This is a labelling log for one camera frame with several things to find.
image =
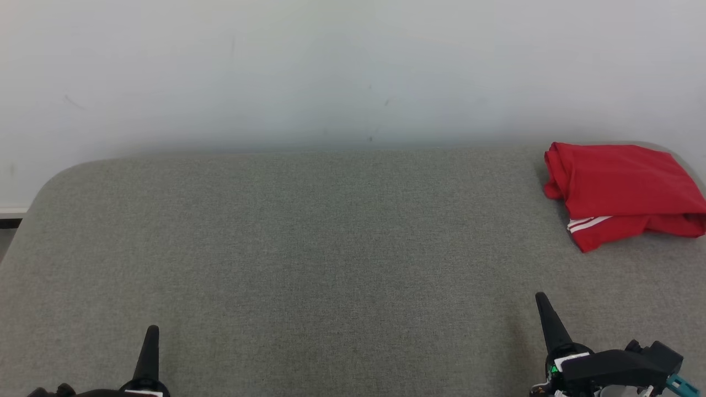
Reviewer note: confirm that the red and white jersey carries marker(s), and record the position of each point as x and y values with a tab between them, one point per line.
618	176

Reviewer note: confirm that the white wall baseboard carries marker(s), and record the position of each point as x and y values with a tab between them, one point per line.
12	212

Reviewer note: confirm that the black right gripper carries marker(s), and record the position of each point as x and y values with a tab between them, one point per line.
557	361

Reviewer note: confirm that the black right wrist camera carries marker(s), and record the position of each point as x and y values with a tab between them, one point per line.
618	366

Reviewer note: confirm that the red shorts with white stripe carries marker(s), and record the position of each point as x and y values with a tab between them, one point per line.
681	225

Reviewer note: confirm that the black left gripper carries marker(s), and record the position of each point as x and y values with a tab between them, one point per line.
110	393

